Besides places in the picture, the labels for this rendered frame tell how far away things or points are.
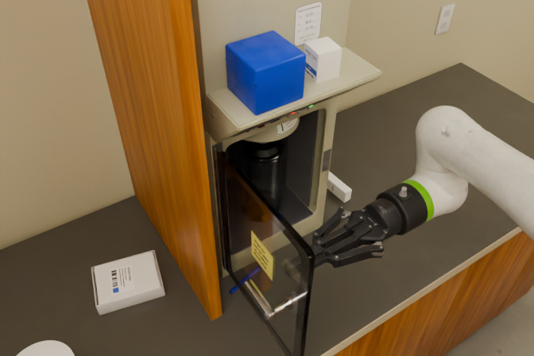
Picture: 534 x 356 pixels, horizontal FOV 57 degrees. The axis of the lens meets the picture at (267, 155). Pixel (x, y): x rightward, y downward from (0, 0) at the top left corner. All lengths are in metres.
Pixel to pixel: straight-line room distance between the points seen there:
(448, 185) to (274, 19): 0.46
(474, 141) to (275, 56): 0.37
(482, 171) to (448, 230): 0.62
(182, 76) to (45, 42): 0.55
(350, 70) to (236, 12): 0.26
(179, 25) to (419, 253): 0.95
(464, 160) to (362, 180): 0.68
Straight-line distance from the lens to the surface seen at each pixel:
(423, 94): 1.98
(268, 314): 0.93
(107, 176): 1.49
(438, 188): 1.02
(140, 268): 1.30
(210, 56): 0.86
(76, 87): 1.30
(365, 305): 1.28
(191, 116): 0.78
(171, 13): 0.69
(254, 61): 0.80
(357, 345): 1.41
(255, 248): 0.98
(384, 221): 0.96
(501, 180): 0.85
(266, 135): 1.07
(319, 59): 0.89
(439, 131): 0.96
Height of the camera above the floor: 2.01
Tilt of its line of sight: 42 degrees down
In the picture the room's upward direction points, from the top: 1 degrees clockwise
